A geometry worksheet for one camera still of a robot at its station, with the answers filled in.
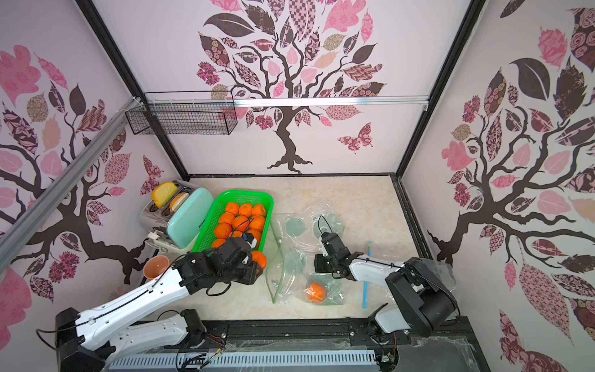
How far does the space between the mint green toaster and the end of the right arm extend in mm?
523

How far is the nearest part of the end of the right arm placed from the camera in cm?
66

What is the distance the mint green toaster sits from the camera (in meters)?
0.85
